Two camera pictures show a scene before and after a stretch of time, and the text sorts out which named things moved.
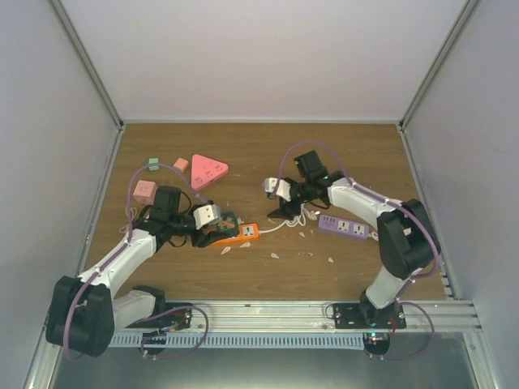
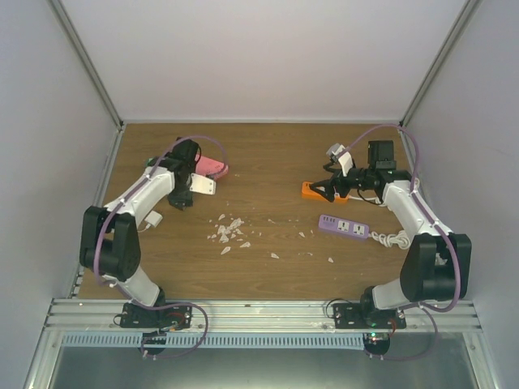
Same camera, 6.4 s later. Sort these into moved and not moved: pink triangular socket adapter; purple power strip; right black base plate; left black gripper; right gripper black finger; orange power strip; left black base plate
Moved: orange power strip; right gripper black finger; left black gripper
Not moved: right black base plate; pink triangular socket adapter; left black base plate; purple power strip
